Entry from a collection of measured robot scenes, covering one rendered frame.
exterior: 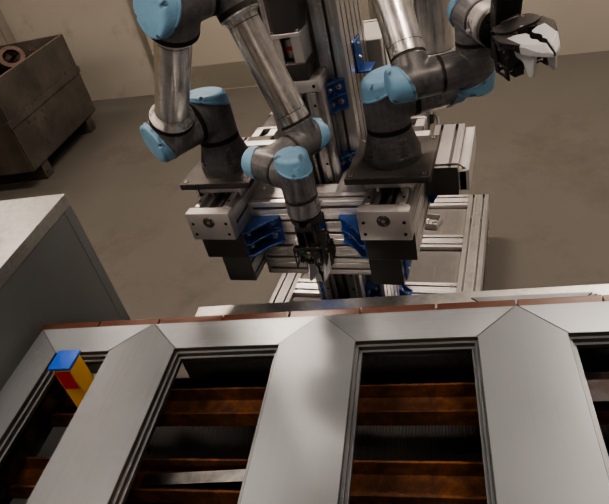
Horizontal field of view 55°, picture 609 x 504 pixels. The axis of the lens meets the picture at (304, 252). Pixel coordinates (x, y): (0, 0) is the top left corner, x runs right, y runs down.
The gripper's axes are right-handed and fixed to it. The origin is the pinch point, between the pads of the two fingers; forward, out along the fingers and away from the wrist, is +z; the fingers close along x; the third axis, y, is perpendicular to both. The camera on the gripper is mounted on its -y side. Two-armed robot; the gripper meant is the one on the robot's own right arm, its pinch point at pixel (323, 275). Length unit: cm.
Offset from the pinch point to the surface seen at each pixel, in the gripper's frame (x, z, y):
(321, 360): 1.5, 5.2, 23.1
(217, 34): -150, 42, -386
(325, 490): 6, 5, 54
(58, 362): -63, 1, 25
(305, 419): 0.3, 5.2, 38.8
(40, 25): -329, 14, -415
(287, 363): -6.2, 5.2, 23.7
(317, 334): -0.5, 5.2, 15.1
